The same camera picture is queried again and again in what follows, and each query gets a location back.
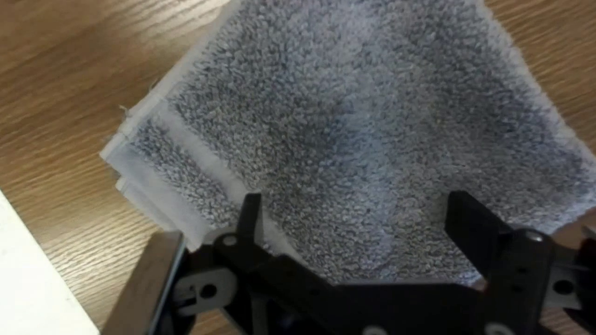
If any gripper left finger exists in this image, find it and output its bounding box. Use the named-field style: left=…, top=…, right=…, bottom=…
left=156, top=194, right=337, bottom=335

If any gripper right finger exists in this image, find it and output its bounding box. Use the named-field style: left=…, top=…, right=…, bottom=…
left=444, top=190, right=596, bottom=335

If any grey terry towel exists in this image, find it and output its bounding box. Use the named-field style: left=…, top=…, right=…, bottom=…
left=99, top=0, right=596, bottom=287

